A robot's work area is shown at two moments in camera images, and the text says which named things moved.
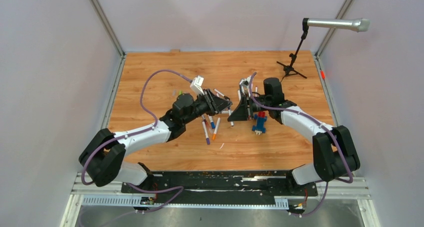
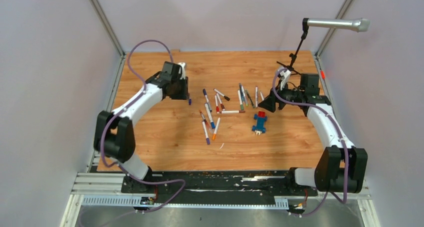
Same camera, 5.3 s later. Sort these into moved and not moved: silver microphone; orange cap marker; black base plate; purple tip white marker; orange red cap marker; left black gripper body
Moved: left black gripper body
Not moved: orange cap marker; black base plate; purple tip white marker; silver microphone; orange red cap marker
